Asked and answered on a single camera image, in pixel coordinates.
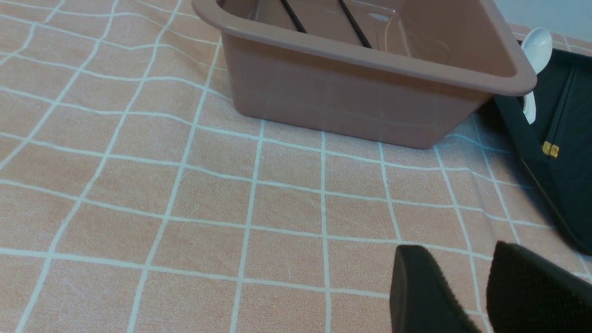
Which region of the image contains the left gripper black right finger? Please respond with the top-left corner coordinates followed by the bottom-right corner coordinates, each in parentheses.
top-left (487, 241), bottom-right (592, 333)

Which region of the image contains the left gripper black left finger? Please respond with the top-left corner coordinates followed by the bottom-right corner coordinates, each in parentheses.
top-left (389, 245), bottom-right (480, 333)

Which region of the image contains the black plastic tray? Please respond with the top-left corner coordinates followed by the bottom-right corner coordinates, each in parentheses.
top-left (491, 49), bottom-right (592, 256)

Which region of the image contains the black chopstick gold band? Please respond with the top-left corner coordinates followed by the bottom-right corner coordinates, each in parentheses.
top-left (542, 65), bottom-right (579, 158)
top-left (550, 65), bottom-right (580, 160)

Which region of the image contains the pink plastic bin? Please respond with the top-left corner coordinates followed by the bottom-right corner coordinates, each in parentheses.
top-left (192, 0), bottom-right (537, 149)

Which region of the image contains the white ceramic spoon left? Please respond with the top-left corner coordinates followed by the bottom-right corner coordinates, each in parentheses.
top-left (521, 27), bottom-right (553, 124)

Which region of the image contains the clear plastic item in bin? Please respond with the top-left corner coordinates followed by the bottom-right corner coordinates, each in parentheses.
top-left (345, 0), bottom-right (450, 64)

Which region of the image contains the black chopstick in bin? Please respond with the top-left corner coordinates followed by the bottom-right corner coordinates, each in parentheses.
top-left (280, 0), bottom-right (307, 34)
top-left (338, 0), bottom-right (373, 49)

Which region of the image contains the pink checkered tablecloth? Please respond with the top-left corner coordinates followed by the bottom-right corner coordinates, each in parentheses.
top-left (0, 0), bottom-right (591, 333)

